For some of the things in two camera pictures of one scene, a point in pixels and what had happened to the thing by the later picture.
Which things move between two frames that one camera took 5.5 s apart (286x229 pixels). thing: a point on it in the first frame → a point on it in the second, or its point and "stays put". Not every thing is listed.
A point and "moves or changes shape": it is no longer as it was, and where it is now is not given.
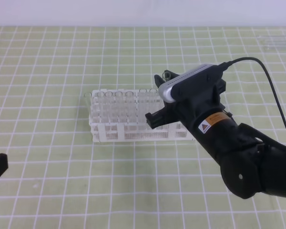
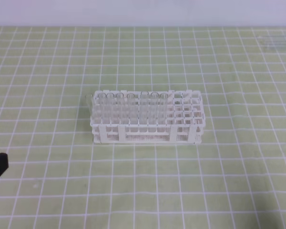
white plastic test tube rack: x=120 y=114 stays put
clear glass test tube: x=166 y=75 moves or changes shape
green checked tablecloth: x=57 y=178 stays put
